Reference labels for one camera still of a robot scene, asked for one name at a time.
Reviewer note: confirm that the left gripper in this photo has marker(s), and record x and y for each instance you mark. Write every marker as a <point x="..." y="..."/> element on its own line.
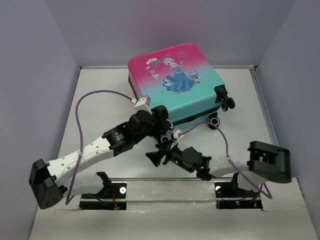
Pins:
<point x="163" y="118"/>

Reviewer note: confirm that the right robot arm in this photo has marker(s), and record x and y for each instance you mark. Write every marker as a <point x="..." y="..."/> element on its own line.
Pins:
<point x="267" y="163"/>

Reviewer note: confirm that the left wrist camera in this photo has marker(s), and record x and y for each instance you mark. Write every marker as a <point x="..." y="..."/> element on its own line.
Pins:
<point x="143" y="104"/>

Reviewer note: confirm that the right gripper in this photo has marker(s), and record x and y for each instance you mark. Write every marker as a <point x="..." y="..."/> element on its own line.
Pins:
<point x="164" y="155"/>

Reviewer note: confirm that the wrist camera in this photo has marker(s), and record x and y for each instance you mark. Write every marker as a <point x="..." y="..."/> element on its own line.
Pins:
<point x="143" y="104"/>
<point x="177" y="134"/>

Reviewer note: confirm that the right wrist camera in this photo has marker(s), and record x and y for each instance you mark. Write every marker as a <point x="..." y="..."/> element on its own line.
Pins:
<point x="177" y="134"/>

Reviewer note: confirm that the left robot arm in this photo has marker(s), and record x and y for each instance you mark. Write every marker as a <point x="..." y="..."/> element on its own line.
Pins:
<point x="52" y="181"/>

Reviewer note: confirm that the pink and teal suitcase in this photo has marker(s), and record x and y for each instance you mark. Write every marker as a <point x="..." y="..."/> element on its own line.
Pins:
<point x="181" y="79"/>

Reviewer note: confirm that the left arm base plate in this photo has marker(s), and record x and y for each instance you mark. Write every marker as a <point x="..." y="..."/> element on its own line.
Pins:
<point x="111" y="199"/>

